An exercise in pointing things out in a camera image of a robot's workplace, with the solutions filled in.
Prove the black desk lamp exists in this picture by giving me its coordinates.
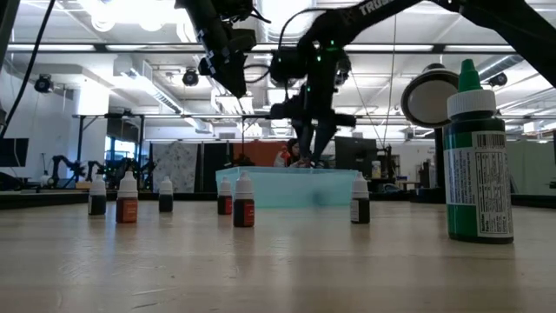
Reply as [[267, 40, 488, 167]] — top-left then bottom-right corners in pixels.
[[400, 63, 460, 204]]

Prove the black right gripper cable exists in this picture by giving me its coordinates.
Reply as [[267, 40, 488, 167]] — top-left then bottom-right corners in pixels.
[[277, 6, 335, 56]]

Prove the small red label bottle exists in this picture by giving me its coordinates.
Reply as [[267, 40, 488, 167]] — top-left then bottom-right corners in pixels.
[[233, 171, 256, 229]]

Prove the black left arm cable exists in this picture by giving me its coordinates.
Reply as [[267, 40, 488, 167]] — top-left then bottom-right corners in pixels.
[[0, 0, 57, 136]]

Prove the black aluminium table frame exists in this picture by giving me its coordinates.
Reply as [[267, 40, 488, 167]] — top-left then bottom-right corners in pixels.
[[0, 189, 556, 212]]

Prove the marble pattern board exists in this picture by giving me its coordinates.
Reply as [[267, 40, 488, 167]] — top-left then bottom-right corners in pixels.
[[150, 142, 200, 191]]

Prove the person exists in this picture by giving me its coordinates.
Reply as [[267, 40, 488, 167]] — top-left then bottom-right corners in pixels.
[[273, 137, 305, 169]]

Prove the green partition wall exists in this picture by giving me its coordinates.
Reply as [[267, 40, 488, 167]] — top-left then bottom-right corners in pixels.
[[512, 141, 556, 197]]

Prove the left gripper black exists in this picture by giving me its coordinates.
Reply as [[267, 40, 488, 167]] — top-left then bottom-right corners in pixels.
[[197, 17, 257, 99]]

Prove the large green coloring bottle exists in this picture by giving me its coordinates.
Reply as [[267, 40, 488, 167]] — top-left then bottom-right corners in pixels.
[[442, 59, 515, 245]]

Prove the black partition panel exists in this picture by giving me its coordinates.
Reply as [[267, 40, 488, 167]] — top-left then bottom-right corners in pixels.
[[201, 142, 232, 187]]

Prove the black ceiling spotlight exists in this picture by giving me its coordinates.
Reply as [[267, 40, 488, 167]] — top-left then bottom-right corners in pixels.
[[33, 73, 56, 95], [181, 67, 200, 88], [486, 71, 508, 88]]

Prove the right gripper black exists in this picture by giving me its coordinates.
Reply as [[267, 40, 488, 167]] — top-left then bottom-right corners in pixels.
[[269, 47, 357, 169]]

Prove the ceiling light rail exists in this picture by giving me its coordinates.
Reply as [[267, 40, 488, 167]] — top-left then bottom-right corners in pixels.
[[6, 42, 516, 54]]

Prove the black monitor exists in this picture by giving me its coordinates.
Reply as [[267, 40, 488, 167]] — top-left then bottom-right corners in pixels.
[[334, 136, 378, 177], [0, 137, 30, 169]]

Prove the green translucent plastic tray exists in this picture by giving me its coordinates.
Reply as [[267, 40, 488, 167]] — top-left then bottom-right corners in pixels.
[[215, 166, 361, 209]]

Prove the small dark bottle white cap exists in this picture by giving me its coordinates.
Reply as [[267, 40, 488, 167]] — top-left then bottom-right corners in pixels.
[[217, 176, 235, 216]]

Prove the small black bottle white cap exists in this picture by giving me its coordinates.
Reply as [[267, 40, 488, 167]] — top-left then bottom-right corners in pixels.
[[349, 172, 371, 225], [89, 173, 109, 217], [158, 176, 175, 214]]

